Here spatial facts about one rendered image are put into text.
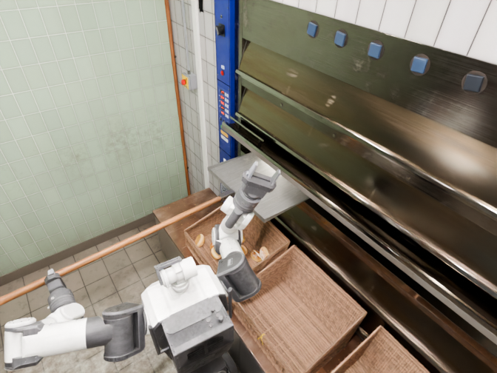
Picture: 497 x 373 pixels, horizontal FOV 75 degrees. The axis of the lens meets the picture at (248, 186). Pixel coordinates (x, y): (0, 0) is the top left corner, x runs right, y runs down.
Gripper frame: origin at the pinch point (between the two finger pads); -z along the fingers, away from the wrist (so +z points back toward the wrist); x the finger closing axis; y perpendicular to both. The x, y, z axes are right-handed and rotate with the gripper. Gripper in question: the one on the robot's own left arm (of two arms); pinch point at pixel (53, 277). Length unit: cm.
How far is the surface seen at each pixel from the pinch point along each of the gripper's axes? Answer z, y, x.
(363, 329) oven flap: 84, 118, 51
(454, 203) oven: 91, 121, -45
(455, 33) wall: 70, 122, -94
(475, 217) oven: 98, 121, -45
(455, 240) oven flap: 97, 121, -33
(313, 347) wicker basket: 73, 95, 61
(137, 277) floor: -71, 42, 119
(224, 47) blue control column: -48, 121, -61
